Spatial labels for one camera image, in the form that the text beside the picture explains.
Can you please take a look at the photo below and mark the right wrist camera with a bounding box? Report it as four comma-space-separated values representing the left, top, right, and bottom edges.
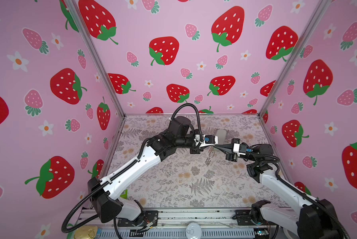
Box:
232, 138, 248, 157

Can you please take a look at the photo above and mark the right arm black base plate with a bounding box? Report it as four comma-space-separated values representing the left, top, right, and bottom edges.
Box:
232, 210, 262, 226

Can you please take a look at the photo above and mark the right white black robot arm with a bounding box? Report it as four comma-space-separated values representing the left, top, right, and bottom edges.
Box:
215, 142, 350, 239

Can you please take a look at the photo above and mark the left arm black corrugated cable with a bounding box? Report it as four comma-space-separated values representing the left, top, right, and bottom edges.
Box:
61, 103, 203, 234

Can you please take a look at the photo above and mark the green snack packet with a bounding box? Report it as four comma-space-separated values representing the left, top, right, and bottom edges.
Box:
120, 189, 128, 199

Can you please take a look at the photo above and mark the pale green oblong case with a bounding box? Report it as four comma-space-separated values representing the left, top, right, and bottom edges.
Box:
216, 129, 227, 144

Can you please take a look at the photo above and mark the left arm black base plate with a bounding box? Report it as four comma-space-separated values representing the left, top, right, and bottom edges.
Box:
117, 210, 159, 227

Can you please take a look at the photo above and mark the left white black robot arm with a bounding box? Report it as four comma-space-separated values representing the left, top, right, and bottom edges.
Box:
88, 116, 218, 223

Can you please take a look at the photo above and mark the aluminium extrusion rail frame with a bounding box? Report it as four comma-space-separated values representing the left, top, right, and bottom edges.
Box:
75, 208, 320, 239

